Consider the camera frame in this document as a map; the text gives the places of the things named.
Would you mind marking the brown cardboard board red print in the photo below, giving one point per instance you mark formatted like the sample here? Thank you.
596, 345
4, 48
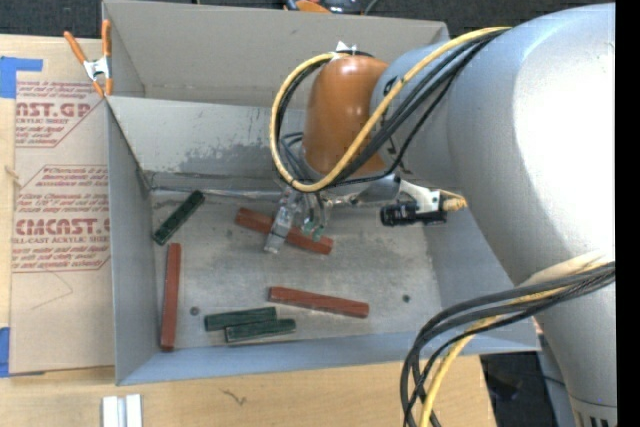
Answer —
60, 305

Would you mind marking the red-brown flat block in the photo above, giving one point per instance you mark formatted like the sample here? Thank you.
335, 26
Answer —
171, 295
320, 301
315, 242

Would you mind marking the grey metal bin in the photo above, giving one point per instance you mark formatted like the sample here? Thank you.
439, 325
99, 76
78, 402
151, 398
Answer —
320, 275

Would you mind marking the dark green flat block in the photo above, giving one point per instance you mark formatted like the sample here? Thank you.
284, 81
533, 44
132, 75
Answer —
240, 318
260, 331
178, 217

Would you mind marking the black cylinder on white bracket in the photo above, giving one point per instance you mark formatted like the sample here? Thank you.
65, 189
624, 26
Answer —
400, 214

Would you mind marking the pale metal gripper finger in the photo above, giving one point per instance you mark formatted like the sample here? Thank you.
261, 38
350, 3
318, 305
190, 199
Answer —
274, 239
294, 221

